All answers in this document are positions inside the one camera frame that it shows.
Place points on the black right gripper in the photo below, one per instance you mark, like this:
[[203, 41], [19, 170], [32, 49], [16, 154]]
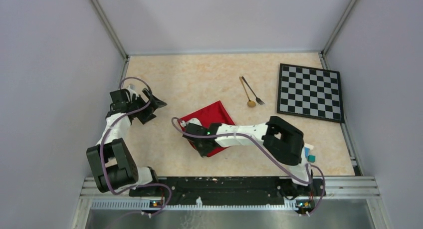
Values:
[[202, 152]]

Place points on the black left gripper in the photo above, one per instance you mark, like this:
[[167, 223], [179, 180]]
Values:
[[147, 114]]

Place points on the red cloth napkin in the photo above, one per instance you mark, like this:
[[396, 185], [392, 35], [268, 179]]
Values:
[[208, 117]]

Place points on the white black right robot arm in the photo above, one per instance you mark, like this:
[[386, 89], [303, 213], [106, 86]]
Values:
[[280, 141]]

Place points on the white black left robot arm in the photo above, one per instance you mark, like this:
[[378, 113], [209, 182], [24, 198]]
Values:
[[110, 161]]

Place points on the gold spoon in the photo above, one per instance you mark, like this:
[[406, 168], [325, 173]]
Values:
[[250, 103]]

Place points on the dark metal fork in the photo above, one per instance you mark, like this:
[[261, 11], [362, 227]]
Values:
[[258, 100]]

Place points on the blue block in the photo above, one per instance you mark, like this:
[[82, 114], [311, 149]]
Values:
[[306, 151]]

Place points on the teal block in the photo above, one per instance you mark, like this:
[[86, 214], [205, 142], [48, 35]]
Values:
[[311, 158]]

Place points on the black and white chessboard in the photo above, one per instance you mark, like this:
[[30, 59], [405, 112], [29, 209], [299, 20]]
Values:
[[310, 92]]

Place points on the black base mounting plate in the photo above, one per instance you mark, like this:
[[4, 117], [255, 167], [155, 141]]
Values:
[[229, 191]]

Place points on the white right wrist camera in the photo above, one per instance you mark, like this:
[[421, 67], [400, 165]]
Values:
[[193, 121]]

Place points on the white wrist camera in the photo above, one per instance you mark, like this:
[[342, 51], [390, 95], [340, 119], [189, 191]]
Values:
[[193, 121], [132, 92]]

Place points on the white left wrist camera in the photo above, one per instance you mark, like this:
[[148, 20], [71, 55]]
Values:
[[132, 92]]

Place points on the aluminium frame rail front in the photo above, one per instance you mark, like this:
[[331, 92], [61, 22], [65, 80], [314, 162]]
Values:
[[334, 188]]

